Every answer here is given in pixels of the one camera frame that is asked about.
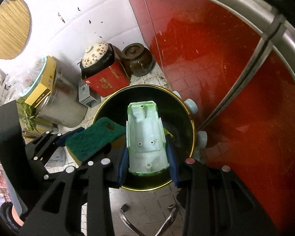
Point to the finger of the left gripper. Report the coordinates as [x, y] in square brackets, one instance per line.
[54, 141]

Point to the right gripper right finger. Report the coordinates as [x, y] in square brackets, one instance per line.
[216, 201]

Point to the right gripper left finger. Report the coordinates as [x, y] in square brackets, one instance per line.
[58, 212]

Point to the green yellow sponge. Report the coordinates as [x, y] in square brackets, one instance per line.
[86, 143]

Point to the pale green plastic car shell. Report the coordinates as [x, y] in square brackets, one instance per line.
[146, 141]

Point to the black gold-rimmed trash bin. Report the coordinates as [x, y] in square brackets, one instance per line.
[177, 119]

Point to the steel stock pot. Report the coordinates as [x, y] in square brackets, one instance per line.
[62, 106]

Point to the yellow box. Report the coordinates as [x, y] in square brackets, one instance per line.
[43, 85]

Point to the grey plastic basket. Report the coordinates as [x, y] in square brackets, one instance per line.
[87, 96]

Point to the red gift box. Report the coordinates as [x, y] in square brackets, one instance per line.
[109, 80]

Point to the floral lid clay pot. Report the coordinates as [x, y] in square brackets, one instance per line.
[97, 57]

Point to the brown ceramic jar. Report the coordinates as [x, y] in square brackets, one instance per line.
[137, 59]

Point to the round bamboo board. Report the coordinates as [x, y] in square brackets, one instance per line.
[15, 27]

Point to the red cabinet door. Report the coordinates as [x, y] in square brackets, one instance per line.
[236, 59]

